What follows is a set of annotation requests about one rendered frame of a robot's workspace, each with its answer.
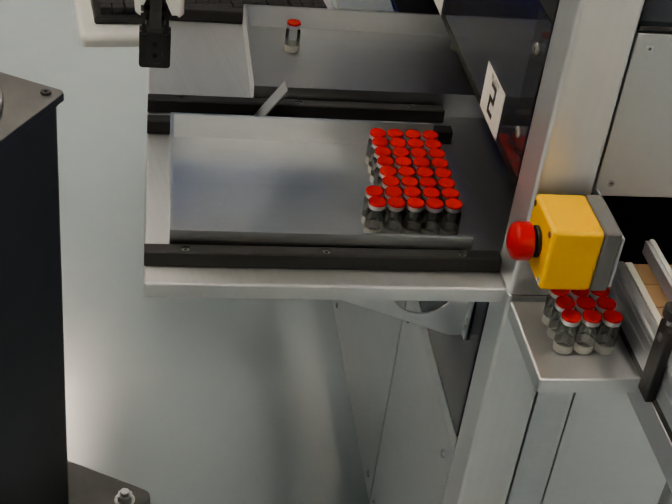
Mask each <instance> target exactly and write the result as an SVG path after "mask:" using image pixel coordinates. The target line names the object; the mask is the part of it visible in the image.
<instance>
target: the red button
mask: <svg viewBox="0 0 672 504"><path fill-rule="evenodd" d="M535 243H536V238H535V230H534V226H533V224H532V223H531V222H530V221H516V222H514V223H512V224H511V225H510V227H509V229H508V232H507V236H506V247H507V250H508V253H509V256H510V257H511V258H512V259H514V260H516V261H529V260H530V259H531V258H532V257H533V254H534V250H535Z"/></svg>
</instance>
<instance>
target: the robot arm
mask: <svg viewBox="0 0 672 504"><path fill-rule="evenodd" d="M184 1H185V0H134V5H135V12H136V13H137V14H139V15H141V13H142V25H140V26H139V66H140V67H148V68H169V67H170V50H171V27H169V14H170V12H171V15H172V16H178V18H180V17H181V16H183V14H184ZM163 15H164V16H163ZM2 108H3V97H2V92H1V90H0V113H1V111H2Z"/></svg>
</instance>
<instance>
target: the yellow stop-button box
mask: <svg viewBox="0 0 672 504"><path fill-rule="evenodd" d="M530 222H531V223H532V224H533V226H534V230H535V238H536V243H535V250H534V254H533V257H532V258H531V259H530V260H529V261H528V262H529V264H530V267H531V269H532V271H533V274H534V276H535V279H536V281H537V283H538V286H539V287H540V288H541V289H567V290H586V289H588V288H589V289H590V290H592V291H605V290H606V289H607V285H608V282H609V279H610V276H611V272H612V269H613V266H614V262H615V259H616V256H617V252H618V249H619V246H620V242H621V239H622V236H623V234H622V232H621V230H620V228H619V226H618V224H617V222H616V221H615V219H614V217H613V215H612V213H611V211H610V209H609V208H608V206H607V204H606V202H605V200H604V198H603V196H601V195H587V196H586V198H585V196H582V195H552V194H539V195H537V196H536V198H535V201H534V207H533V211H532V215H531V219H530Z"/></svg>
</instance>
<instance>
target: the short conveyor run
mask: <svg viewBox="0 0 672 504"><path fill-rule="evenodd" d="M642 253H643V255H644V257H645V259H646V261H647V262H648V264H633V263H632V262H625V263H624V262H623V261H619V262H618V265H617V268H616V271H615V275H614V278H613V281H612V285H611V287H608V285H607V287H608V288H609V290H610V293H609V296H608V297H609V298H612V299H613V300H614V301H615V302H616V307H615V311H618V312H619V313H620V314H621V315H622V316H623V320H622V322H621V325H620V332H619V336H620V338H621V340H622V342H623V344H624V346H625V348H626V350H627V352H628V355H629V357H630V359H631V361H632V363H633V365H634V367H635V369H636V371H637V373H638V375H639V378H640V380H639V384H638V387H637V390H636V393H626V394H627V396H628V398H629V400H630V402H631V405H632V407H633V409H634V411H635V413H636V415H637V418H638V420H639V422H640V424H641V426H642V429H643V431H644V433H645V435H646V437H647V439H648V442H649V444H650V446H651V448H652V450H653V453H654V455H655V457H656V459H657V461H658V464H659V466H660V468H661V470H662V472H663V474H664V477H665V479H666V481H667V483H668V485H669V488H670V490H671V492H672V265H669V264H668V262H667V260H666V259H665V257H664V255H663V253H662V252H661V250H660V248H659V246H658V245H657V243H656V241H655V240H654V239H650V240H649V241H645V244H644V247H643V250H642Z"/></svg>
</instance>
